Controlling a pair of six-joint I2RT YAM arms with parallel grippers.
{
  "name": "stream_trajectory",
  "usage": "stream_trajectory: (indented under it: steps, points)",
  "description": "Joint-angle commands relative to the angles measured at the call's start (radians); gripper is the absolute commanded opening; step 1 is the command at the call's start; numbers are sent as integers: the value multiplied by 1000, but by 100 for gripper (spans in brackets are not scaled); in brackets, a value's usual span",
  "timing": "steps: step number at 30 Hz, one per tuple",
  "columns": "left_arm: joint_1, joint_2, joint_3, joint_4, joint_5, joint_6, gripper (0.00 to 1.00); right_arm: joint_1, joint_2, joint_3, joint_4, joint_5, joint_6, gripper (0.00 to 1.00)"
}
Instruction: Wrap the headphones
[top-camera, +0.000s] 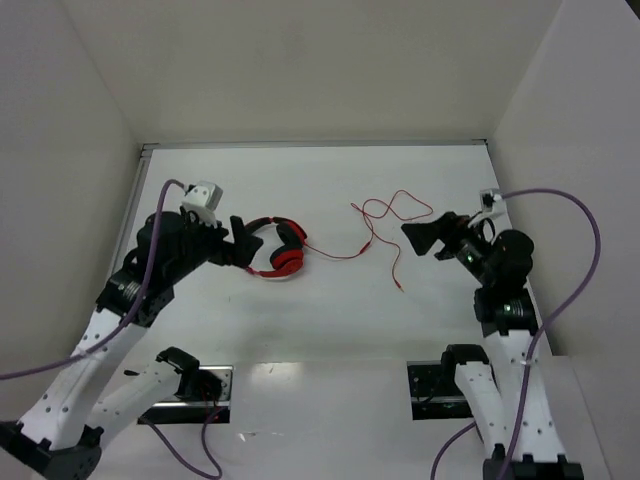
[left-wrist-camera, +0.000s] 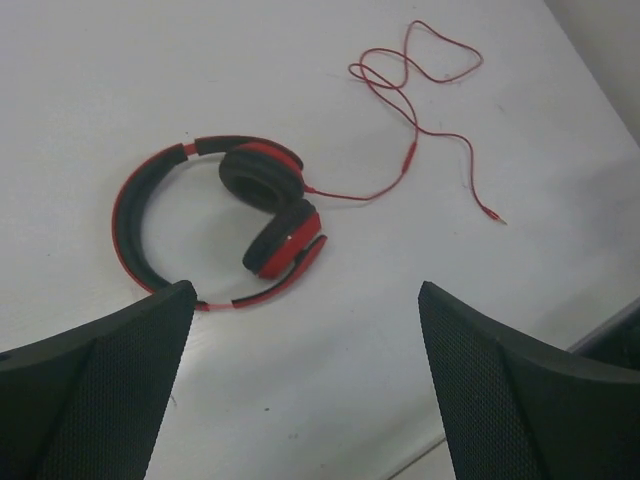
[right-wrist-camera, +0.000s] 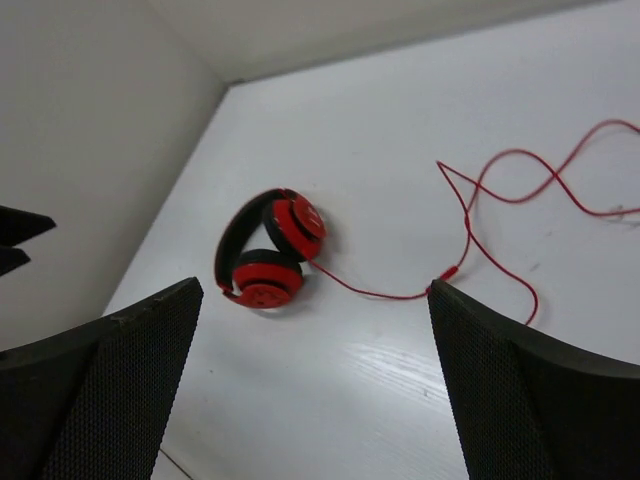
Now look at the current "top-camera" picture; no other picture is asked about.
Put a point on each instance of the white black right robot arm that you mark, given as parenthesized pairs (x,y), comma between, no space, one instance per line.
(500,378)

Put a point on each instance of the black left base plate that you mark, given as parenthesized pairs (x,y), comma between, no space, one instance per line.
(211,394)

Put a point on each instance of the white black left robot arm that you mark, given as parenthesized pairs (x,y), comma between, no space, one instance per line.
(64,434)

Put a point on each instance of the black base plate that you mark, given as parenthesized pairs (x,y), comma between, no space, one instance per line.
(432,396)
(211,394)

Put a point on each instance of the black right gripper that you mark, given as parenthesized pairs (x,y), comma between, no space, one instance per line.
(450,227)

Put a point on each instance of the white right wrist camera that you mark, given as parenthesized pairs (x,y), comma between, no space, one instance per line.
(492,205)

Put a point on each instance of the red black headphones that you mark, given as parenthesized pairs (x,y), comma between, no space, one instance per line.
(288,259)

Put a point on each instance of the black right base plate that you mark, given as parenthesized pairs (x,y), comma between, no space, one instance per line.
(432,396)

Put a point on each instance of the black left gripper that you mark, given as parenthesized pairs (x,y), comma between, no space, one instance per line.
(225,245)

